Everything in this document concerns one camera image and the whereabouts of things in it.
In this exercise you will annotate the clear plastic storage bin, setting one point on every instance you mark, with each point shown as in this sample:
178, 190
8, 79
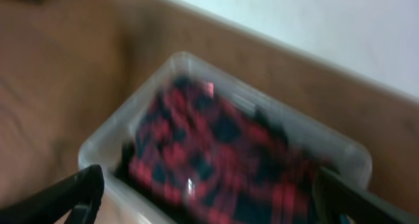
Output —
104, 146

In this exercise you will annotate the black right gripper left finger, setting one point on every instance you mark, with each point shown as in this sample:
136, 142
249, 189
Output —
77, 196

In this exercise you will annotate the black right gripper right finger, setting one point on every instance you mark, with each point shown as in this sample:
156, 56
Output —
335, 197

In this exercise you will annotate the red black plaid shirt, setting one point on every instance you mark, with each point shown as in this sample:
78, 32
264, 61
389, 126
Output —
194, 149

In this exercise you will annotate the dark pants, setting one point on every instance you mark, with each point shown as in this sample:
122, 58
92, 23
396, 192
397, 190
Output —
178, 214

